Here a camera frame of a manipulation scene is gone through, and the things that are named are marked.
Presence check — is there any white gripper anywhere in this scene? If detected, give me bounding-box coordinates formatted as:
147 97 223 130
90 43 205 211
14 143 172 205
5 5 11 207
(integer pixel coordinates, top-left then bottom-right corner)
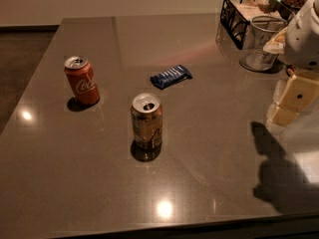
269 17 319 126

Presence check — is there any orange soda can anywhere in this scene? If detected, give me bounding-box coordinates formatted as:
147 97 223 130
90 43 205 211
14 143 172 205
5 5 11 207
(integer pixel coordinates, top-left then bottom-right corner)
131 93 162 149

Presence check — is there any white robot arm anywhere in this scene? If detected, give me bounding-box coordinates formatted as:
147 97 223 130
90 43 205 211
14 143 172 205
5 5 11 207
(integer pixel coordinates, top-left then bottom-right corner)
263 0 319 125

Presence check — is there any red coke can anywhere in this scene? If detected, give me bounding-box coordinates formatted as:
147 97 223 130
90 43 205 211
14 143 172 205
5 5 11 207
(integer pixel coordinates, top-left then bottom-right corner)
64 56 100 106

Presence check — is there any clear glass jar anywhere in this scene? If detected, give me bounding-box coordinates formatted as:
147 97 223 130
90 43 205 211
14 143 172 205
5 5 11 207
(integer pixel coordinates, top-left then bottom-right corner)
239 15 287 73

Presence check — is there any blue snack bar wrapper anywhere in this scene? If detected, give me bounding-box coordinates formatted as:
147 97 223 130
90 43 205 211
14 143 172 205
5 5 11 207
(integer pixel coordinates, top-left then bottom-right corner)
150 65 192 90

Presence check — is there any black wire basket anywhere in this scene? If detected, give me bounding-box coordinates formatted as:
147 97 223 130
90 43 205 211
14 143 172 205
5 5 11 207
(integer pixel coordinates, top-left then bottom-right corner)
220 0 280 50

